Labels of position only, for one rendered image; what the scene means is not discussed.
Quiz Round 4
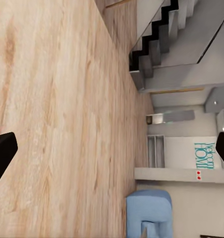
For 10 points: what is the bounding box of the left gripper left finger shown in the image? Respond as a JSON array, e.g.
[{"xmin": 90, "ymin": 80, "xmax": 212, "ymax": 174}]
[{"xmin": 0, "ymin": 132, "xmax": 18, "ymax": 179}]

